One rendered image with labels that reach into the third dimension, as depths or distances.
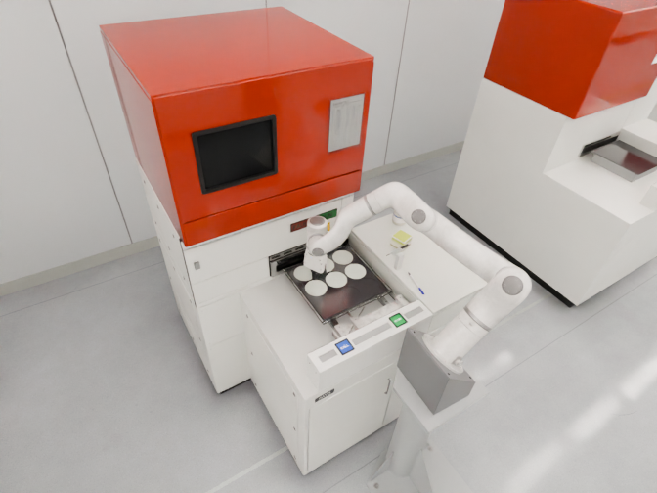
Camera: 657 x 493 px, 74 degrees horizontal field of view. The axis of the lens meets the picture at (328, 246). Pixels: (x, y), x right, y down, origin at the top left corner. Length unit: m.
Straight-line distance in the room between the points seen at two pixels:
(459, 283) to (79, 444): 2.11
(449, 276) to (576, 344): 1.54
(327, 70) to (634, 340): 2.82
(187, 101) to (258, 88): 0.24
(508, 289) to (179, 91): 1.21
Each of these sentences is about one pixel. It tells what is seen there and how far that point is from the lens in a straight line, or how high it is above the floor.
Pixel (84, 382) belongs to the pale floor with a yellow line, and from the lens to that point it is 3.02.
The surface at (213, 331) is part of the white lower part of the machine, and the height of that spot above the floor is 0.62.
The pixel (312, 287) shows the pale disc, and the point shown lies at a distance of 1.98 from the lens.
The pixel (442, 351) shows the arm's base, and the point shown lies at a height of 1.05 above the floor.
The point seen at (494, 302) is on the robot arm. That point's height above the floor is 1.25.
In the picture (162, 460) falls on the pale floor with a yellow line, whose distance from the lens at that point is 2.64.
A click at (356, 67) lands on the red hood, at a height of 1.79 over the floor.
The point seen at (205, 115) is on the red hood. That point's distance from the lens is 1.49.
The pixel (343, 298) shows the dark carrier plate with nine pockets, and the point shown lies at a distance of 1.95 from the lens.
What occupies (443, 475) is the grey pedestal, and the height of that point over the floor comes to 0.01.
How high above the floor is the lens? 2.36
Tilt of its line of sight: 42 degrees down
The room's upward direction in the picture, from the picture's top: 4 degrees clockwise
